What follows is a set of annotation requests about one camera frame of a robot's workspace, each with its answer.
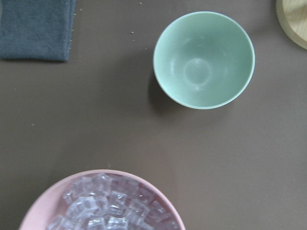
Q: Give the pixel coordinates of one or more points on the pink bowl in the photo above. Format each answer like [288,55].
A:
[50,203]

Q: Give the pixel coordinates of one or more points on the green bowl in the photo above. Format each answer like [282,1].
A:
[203,60]

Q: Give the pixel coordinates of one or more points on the pile of clear ice cubes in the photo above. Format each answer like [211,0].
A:
[106,201]

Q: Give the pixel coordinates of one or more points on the grey folded cloth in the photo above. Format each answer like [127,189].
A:
[36,29]

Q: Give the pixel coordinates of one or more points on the wooden cup stand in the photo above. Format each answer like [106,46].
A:
[292,17]

